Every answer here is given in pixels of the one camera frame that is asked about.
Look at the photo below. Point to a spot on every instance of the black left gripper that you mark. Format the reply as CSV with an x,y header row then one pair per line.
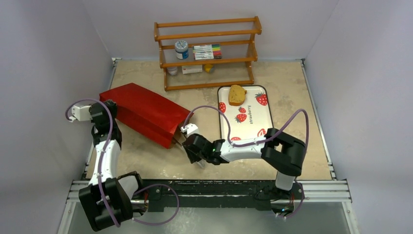
x,y
112,107

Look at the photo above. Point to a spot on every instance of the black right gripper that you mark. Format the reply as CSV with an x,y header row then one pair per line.
x,y
189,149

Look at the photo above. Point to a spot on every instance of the red paper bag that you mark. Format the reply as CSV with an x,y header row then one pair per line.
x,y
147,112

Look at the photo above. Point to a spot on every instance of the strawberry print white tray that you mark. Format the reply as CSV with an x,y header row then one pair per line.
x,y
250,120

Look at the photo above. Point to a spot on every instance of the yellow fake bread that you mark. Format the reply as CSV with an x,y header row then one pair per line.
x,y
236,95

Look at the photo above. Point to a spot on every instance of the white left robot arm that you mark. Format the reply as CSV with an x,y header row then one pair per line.
x,y
106,200

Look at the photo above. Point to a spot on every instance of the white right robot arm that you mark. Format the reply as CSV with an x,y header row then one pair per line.
x,y
284,152

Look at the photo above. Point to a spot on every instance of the small white box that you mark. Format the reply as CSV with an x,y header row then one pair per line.
x,y
190,69

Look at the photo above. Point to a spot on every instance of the small white bottle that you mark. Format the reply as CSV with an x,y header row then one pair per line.
x,y
172,70

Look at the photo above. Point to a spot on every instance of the small yellow cube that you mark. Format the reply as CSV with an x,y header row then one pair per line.
x,y
209,68

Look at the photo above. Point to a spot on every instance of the orange wooden shelf rack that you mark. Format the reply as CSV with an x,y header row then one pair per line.
x,y
203,42

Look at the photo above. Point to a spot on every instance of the pack of coloured markers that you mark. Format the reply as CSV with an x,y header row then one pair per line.
x,y
206,52

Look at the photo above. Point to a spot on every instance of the blue label white jar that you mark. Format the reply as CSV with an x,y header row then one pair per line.
x,y
181,49

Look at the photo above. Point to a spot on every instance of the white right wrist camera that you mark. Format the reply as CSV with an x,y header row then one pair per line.
x,y
189,129

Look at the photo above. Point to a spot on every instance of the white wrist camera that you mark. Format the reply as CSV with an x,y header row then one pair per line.
x,y
189,129
80,113

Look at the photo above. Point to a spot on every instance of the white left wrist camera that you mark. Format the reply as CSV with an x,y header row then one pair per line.
x,y
80,113

